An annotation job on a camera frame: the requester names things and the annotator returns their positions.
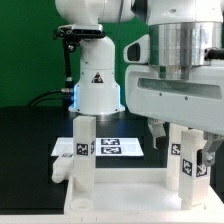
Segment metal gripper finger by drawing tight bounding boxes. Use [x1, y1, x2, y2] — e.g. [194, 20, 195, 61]
[147, 118, 166, 149]
[202, 132, 224, 167]

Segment white marker base sheet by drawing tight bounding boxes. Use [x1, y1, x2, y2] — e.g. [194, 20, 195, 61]
[51, 137, 143, 157]

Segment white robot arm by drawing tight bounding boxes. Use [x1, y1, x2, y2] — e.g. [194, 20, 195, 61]
[55, 0, 224, 166]

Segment black camera on stand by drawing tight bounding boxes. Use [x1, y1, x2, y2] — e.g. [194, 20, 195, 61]
[52, 24, 106, 94]

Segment white square desk top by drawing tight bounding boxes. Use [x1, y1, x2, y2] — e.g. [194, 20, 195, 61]
[64, 168, 224, 219]

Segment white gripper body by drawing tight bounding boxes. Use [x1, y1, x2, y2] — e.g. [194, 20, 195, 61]
[125, 63, 224, 135]

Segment black cables at base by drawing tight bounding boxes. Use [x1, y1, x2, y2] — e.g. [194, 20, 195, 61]
[28, 87, 74, 108]

